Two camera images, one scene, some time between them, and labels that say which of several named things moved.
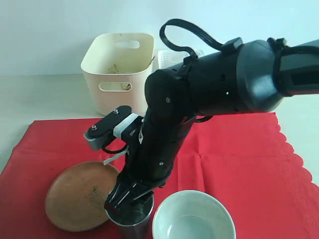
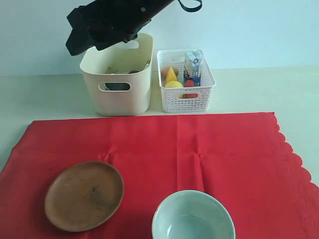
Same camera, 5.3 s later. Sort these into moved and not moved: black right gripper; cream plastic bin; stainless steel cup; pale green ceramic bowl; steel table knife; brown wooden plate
Moved: black right gripper; steel table knife; stainless steel cup
Not moved: pale green ceramic bowl; brown wooden plate; cream plastic bin
